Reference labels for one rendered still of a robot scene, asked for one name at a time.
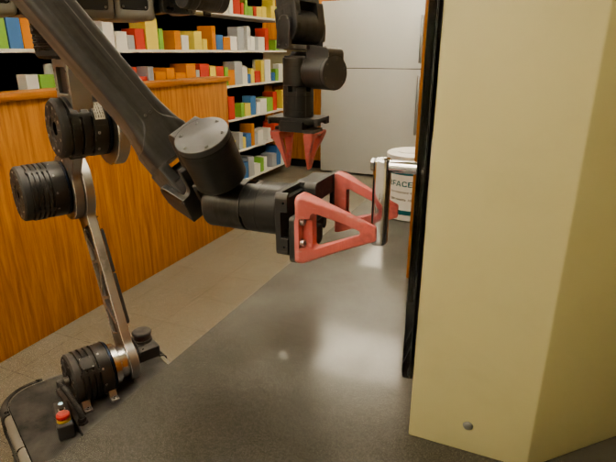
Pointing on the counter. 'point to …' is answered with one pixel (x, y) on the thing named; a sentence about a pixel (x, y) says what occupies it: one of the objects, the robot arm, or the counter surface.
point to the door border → (426, 181)
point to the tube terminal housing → (521, 233)
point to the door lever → (380, 206)
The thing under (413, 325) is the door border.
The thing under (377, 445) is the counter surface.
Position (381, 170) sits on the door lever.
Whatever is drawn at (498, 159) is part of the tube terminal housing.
